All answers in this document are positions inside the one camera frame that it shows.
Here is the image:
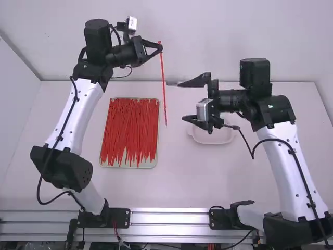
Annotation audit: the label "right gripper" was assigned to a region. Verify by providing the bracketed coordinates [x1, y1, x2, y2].
[177, 72, 225, 134]

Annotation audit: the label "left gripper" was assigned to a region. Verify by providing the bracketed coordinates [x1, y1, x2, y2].
[131, 35, 164, 66]

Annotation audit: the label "orange cable tie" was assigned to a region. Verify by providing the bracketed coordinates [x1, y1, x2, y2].
[157, 39, 168, 128]

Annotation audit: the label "white dish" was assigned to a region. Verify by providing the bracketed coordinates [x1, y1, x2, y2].
[186, 118, 235, 145]

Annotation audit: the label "pale tray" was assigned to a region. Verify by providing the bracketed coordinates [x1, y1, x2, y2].
[98, 96, 161, 169]

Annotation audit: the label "silver rails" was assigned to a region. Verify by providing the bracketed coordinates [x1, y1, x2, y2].
[0, 207, 266, 245]

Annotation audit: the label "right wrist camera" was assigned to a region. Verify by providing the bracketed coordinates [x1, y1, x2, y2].
[196, 99, 211, 122]

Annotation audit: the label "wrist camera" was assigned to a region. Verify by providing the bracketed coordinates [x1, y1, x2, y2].
[126, 16, 139, 33]
[196, 99, 211, 122]

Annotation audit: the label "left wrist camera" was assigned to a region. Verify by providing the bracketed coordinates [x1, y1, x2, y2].
[126, 16, 139, 33]

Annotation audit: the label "black cable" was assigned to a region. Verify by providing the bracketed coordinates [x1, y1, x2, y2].
[223, 124, 292, 160]
[109, 23, 123, 47]
[36, 166, 87, 212]

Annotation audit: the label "row of orange cable ties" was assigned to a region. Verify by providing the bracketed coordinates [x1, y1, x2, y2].
[100, 97, 160, 167]

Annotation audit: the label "red wire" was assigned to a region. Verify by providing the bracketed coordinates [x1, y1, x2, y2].
[112, 220, 131, 249]

